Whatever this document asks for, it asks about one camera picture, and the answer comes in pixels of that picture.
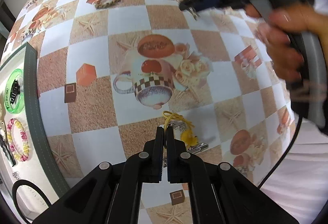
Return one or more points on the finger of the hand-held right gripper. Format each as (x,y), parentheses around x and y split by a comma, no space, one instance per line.
(202,3)

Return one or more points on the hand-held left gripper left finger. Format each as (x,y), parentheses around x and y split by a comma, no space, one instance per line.
(157,162)

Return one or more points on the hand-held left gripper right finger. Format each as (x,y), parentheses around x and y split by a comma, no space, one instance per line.
(172,162)

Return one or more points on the small beige hair clip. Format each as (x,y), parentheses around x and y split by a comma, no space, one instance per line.
(194,13)

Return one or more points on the white tray with grey rim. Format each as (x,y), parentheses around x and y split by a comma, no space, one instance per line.
(35,111)

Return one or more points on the long black hair clip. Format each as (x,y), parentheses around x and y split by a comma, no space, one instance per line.
(7,152)

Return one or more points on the green bangle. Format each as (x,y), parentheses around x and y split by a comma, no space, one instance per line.
(10,108)

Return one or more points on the small black claw clip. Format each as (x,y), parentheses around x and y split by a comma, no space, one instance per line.
(16,90)

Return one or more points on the person's right hand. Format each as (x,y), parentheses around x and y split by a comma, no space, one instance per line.
(281,47)

